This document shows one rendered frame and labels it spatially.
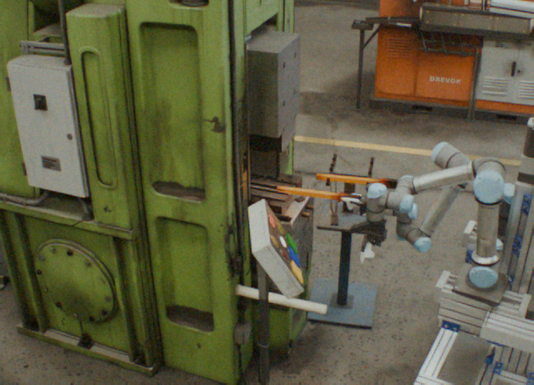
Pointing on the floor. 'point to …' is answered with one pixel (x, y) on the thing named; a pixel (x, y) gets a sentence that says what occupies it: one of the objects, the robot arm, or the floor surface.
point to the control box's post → (264, 327)
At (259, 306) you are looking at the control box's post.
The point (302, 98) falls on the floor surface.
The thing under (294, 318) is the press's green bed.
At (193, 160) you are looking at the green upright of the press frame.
